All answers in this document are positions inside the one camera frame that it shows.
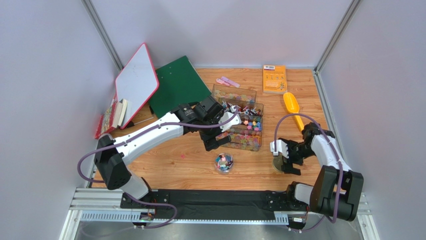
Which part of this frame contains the gold round tin lid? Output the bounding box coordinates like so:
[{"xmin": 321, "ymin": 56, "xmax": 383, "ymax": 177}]
[{"xmin": 272, "ymin": 156, "xmax": 284, "ymax": 173}]

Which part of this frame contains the clear round plastic jar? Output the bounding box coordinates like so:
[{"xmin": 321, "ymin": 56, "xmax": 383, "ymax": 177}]
[{"xmin": 214, "ymin": 152, "xmax": 234, "ymax": 174}]

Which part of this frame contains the yellow plastic scoop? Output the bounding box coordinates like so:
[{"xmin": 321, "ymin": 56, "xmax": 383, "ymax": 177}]
[{"xmin": 283, "ymin": 92, "xmax": 304, "ymax": 132}]

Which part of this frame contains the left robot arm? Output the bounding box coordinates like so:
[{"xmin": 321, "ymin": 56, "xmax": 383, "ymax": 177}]
[{"xmin": 94, "ymin": 96, "xmax": 241, "ymax": 200}]

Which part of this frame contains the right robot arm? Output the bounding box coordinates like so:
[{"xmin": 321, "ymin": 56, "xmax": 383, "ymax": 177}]
[{"xmin": 269, "ymin": 122, "xmax": 364, "ymax": 222}]

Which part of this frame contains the clear box of translucent candies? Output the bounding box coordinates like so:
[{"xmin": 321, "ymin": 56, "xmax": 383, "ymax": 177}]
[{"xmin": 216, "ymin": 128, "xmax": 262, "ymax": 152}]

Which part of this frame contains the clear box of star candies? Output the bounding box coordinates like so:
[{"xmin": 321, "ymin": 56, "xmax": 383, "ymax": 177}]
[{"xmin": 237, "ymin": 114, "xmax": 263, "ymax": 132}]

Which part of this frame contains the clear box of lollipops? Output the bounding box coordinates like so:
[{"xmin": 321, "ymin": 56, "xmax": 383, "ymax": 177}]
[{"xmin": 219, "ymin": 100, "xmax": 264, "ymax": 117}]

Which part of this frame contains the green cutting mat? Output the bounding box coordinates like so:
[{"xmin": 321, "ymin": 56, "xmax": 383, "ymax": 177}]
[{"xmin": 148, "ymin": 55, "xmax": 211, "ymax": 118}]

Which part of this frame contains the orange paperback book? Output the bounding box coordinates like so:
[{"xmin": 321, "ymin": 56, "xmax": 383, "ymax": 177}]
[{"xmin": 262, "ymin": 65, "xmax": 288, "ymax": 94}]

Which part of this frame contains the red framed whiteboard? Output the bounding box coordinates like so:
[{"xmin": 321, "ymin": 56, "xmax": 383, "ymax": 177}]
[{"xmin": 115, "ymin": 42, "xmax": 160, "ymax": 129}]

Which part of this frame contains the stack of books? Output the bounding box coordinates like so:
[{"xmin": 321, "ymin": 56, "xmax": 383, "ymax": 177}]
[{"xmin": 94, "ymin": 98, "xmax": 128, "ymax": 139}]

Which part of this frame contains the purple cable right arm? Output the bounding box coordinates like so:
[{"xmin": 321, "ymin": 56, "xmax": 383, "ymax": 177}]
[{"xmin": 273, "ymin": 113, "xmax": 344, "ymax": 233}]

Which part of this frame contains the aluminium frame rail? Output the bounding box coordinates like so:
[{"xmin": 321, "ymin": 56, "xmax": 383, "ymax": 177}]
[{"xmin": 58, "ymin": 187, "xmax": 380, "ymax": 240}]

